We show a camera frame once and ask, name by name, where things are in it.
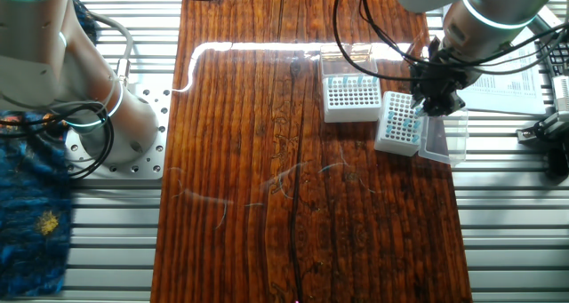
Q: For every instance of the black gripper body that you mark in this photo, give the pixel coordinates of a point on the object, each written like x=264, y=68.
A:
x=444, y=78

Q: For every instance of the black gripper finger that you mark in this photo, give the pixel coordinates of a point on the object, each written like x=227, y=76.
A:
x=419, y=99
x=444, y=105

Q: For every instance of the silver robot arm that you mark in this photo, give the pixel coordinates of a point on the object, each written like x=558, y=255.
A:
x=44, y=72

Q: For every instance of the white pipette tip holder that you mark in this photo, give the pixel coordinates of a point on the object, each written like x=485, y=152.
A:
x=395, y=148
x=351, y=115

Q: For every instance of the printed paper sheet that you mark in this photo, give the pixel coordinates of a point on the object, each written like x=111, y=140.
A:
x=511, y=94

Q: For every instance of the black keyboard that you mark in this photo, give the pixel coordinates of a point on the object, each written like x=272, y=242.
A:
x=561, y=63

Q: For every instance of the brown wooden board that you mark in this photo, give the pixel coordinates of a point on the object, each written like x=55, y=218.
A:
x=249, y=183

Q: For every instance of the blue painted cloth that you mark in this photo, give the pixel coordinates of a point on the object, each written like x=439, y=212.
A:
x=31, y=249

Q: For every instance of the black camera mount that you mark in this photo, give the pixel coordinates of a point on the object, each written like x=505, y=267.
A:
x=547, y=127

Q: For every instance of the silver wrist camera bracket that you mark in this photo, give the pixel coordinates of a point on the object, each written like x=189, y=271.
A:
x=544, y=25

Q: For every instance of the silver perforated base plate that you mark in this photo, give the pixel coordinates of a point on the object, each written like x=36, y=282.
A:
x=153, y=163

